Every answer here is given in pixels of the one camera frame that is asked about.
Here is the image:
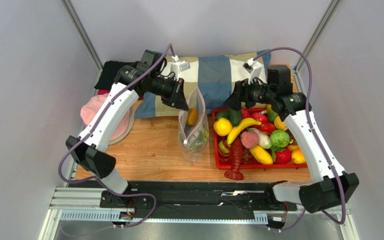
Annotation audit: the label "yellow toy corn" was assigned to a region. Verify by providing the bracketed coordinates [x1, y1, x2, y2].
[249, 145, 274, 165]

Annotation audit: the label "green toy lettuce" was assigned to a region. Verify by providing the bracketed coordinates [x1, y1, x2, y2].
[184, 128, 209, 151]

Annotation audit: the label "dark green toy avocado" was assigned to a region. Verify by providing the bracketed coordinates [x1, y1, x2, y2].
[228, 108, 242, 127]

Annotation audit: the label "red toy lobster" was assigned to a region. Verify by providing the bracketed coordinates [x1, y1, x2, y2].
[224, 137, 244, 181]

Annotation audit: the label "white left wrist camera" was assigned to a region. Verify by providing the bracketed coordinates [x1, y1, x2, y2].
[170, 55, 191, 81]

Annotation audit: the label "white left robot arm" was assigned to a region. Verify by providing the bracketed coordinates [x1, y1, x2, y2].
[65, 50, 190, 195]

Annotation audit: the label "yellow toy banana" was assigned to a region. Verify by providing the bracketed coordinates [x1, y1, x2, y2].
[226, 117, 262, 145]

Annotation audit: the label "red toy bell pepper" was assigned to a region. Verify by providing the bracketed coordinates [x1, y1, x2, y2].
[251, 112, 269, 125]

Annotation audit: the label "clear zip top bag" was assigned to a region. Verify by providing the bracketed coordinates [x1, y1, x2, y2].
[177, 87, 210, 166]

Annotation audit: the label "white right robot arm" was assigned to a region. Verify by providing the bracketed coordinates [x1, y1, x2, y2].
[224, 62, 360, 213]

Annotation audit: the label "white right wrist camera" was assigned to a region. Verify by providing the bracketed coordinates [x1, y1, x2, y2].
[242, 58, 264, 85]

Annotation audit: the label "black mounting rail base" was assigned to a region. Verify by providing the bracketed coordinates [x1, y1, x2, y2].
[97, 181, 298, 220]

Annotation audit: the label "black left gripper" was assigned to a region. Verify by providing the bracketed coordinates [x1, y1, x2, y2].
[149, 75, 189, 112]

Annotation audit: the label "pink bucket hat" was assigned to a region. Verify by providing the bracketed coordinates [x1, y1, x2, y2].
[79, 94, 136, 146]

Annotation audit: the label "yellow toy lemon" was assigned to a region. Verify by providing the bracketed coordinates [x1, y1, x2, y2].
[213, 117, 233, 137]

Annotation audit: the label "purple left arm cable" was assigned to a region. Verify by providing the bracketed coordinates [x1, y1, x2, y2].
[57, 43, 176, 229]

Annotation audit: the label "white slotted cable duct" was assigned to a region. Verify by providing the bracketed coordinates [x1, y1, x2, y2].
[59, 208, 269, 225]

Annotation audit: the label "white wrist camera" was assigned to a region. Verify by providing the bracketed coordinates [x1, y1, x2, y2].
[242, 58, 264, 85]
[170, 55, 191, 81]

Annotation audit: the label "green toy lime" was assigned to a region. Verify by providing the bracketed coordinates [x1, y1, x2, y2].
[215, 110, 230, 121]

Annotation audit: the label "green toy custard apple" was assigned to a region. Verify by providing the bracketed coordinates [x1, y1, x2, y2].
[270, 129, 290, 148]

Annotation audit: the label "blue beige checked pillow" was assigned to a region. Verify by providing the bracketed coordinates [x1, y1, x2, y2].
[135, 50, 266, 119]

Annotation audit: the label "pink toy peach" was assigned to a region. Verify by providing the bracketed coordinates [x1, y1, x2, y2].
[240, 131, 260, 149]

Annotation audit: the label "black folded cloth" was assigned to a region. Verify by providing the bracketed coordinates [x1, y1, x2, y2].
[94, 60, 137, 91]

